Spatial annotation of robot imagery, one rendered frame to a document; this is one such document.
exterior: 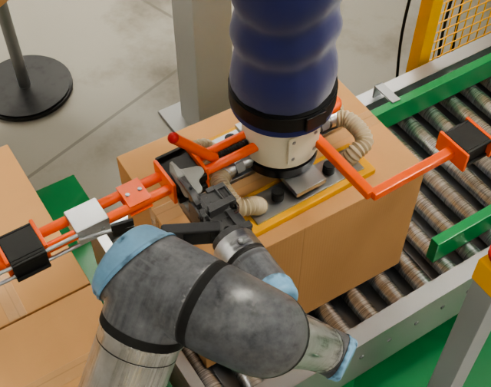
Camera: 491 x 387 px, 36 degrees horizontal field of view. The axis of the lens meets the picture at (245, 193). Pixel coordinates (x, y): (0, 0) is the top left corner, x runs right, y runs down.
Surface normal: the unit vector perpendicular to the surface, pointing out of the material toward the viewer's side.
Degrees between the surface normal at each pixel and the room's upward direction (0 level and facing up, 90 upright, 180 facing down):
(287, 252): 90
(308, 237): 90
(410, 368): 0
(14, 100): 0
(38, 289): 0
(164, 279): 24
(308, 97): 89
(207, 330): 57
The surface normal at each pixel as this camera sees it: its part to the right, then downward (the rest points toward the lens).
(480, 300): -0.84, 0.42
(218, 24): 0.54, 0.66
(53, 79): 0.00, -0.63
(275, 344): 0.51, 0.25
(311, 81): 0.32, 0.57
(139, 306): -0.29, 0.22
